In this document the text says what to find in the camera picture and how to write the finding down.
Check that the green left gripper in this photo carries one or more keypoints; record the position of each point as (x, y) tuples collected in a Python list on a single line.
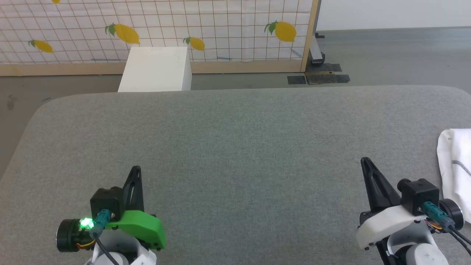
[(143, 226)]

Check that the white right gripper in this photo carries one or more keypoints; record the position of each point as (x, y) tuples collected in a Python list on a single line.
[(382, 222)]

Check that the white garment with grey stitching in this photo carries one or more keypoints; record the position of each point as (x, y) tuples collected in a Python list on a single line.
[(458, 173)]

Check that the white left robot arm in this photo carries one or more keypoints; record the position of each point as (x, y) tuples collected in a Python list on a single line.
[(121, 246)]

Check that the black round right wrist motor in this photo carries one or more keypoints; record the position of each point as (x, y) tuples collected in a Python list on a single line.
[(453, 211)]

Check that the grey fabric sofa cushion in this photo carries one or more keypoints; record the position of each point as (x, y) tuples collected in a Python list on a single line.
[(239, 154)]

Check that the white rectangular box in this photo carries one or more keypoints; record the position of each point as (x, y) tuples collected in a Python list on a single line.
[(158, 70)]

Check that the long black floor tape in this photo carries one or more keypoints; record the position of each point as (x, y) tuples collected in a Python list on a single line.
[(329, 79)]

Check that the wide black floor tape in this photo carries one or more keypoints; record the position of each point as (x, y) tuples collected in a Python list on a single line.
[(327, 67)]

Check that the small black floor tape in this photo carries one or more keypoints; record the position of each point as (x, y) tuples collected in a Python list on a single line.
[(296, 80)]

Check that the grey metal screen foot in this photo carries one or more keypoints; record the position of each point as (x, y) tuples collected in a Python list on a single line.
[(316, 53)]

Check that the lemon-patterned divider panel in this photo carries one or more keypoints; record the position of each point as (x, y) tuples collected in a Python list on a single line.
[(165, 22)]

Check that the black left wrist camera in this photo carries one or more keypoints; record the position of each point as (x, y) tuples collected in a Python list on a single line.
[(106, 200)]

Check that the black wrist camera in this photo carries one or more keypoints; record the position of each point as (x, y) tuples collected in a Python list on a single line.
[(419, 195), (106, 200)]

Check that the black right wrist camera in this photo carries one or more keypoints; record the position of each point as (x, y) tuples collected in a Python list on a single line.
[(419, 195)]

